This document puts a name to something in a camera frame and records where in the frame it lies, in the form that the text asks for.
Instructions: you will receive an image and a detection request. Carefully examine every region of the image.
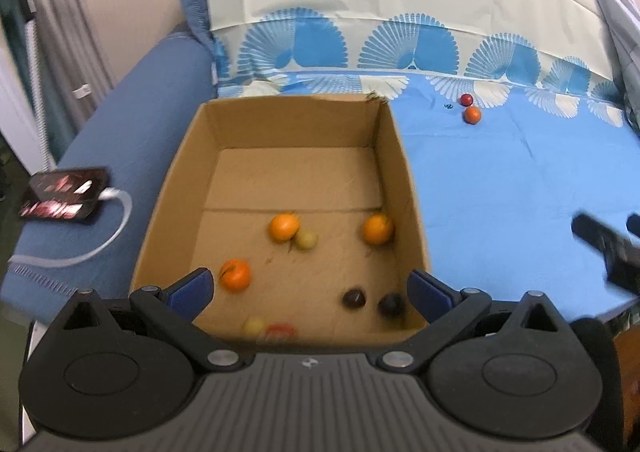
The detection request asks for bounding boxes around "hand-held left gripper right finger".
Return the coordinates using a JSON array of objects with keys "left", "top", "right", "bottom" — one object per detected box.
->
[{"left": 377, "top": 269, "right": 576, "bottom": 376}]

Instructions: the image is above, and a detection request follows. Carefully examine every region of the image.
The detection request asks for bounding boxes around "grey cloth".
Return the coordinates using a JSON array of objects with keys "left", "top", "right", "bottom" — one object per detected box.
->
[{"left": 562, "top": 0, "right": 640, "bottom": 139}]

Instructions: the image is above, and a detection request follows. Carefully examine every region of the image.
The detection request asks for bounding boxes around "blue fabric sofa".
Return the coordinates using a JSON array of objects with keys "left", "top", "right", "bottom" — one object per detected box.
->
[{"left": 0, "top": 0, "right": 222, "bottom": 319}]

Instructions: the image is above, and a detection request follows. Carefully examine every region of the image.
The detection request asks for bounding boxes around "grey curtain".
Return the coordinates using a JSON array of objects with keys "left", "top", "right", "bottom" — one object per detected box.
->
[{"left": 20, "top": 0, "right": 117, "bottom": 133}]

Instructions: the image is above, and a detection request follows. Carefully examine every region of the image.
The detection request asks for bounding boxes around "white charging cable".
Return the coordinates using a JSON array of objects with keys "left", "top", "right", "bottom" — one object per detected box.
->
[{"left": 7, "top": 187, "right": 134, "bottom": 269}]

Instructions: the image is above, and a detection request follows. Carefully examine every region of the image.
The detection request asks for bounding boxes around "blue fan-print bedsheet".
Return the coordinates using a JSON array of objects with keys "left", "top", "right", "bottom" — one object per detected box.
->
[{"left": 200, "top": 0, "right": 640, "bottom": 319}]

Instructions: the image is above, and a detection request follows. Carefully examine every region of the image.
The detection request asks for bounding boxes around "black smartphone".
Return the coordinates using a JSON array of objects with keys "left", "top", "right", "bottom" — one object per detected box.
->
[{"left": 19, "top": 166, "right": 111, "bottom": 224}]

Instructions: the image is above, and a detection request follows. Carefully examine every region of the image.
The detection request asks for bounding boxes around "large orange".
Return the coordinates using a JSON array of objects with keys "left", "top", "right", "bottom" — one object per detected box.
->
[{"left": 362, "top": 213, "right": 395, "bottom": 247}]

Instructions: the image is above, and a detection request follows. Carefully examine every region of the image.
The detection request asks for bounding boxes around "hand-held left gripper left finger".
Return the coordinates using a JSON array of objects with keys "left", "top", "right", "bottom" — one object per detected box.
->
[{"left": 37, "top": 268, "right": 251, "bottom": 374}]

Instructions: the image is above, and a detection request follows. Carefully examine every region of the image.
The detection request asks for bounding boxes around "small orange with stem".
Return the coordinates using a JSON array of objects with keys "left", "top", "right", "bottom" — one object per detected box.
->
[{"left": 219, "top": 259, "right": 252, "bottom": 291}]

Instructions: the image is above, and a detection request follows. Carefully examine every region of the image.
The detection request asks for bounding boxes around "brown cardboard box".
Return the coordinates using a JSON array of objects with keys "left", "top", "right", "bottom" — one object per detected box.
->
[{"left": 129, "top": 94, "right": 433, "bottom": 345}]

